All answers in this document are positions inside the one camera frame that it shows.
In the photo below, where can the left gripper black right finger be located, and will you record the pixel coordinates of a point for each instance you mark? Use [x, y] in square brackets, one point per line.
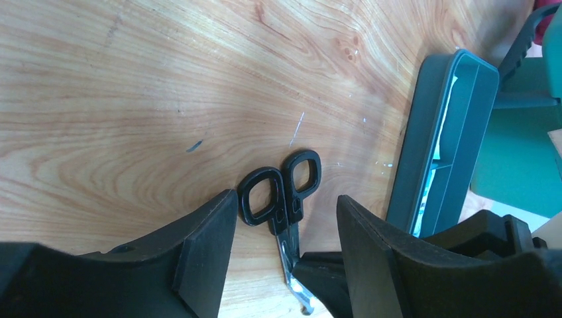
[391, 273]

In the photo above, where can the teal medicine box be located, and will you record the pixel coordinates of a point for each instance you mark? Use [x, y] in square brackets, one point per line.
[518, 164]

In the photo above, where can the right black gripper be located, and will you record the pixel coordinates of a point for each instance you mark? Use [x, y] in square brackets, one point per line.
[484, 236]

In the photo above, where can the dark teal divided tray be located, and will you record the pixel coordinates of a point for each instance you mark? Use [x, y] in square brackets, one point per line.
[451, 106]

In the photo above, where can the black handled scissors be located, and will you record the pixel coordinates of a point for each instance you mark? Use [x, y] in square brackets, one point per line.
[283, 213]

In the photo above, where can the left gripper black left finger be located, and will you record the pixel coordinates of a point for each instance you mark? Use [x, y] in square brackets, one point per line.
[178, 270]

